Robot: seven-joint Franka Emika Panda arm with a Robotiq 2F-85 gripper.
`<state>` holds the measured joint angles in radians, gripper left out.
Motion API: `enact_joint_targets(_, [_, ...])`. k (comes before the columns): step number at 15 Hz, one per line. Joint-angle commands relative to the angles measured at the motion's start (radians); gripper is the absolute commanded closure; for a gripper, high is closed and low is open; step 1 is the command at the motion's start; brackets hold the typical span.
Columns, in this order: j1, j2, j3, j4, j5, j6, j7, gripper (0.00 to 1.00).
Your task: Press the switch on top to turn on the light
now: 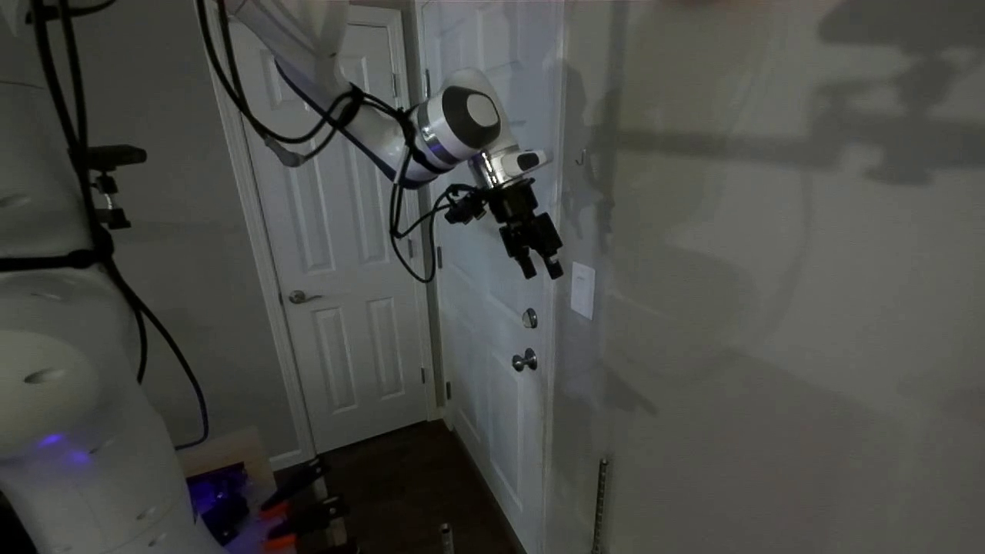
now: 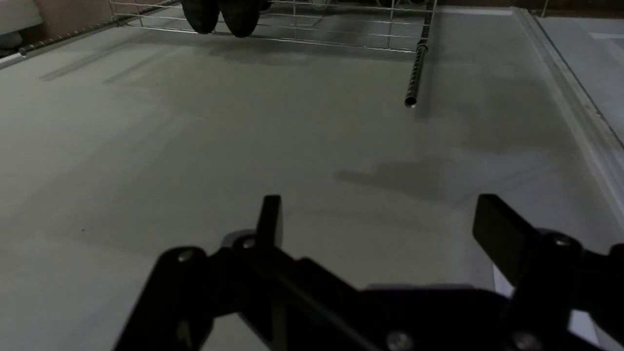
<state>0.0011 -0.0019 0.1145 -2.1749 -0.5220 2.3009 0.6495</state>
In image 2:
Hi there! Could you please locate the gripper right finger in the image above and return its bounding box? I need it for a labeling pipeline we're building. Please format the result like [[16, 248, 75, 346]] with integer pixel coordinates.
[[472, 193, 624, 351]]

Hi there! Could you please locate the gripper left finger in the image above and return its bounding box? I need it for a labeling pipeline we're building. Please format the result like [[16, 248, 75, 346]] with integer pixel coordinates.
[[114, 195, 382, 351]]

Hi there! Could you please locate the metal wire shelf rack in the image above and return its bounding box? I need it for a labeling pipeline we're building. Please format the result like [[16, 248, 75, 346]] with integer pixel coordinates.
[[0, 0, 438, 109]]

